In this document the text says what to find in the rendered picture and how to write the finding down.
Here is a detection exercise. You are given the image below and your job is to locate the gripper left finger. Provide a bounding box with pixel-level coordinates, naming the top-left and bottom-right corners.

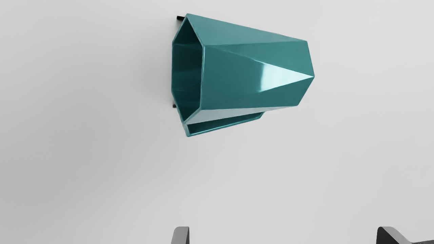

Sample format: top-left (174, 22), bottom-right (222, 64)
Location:
top-left (171, 226), bottom-right (190, 244)

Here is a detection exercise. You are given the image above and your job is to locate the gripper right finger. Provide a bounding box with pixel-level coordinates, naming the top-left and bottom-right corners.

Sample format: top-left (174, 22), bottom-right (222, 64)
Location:
top-left (376, 226), bottom-right (434, 244)

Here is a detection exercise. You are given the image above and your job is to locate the teal faceted mug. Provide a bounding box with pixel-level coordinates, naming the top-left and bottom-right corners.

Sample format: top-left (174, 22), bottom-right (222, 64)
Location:
top-left (171, 13), bottom-right (315, 138)

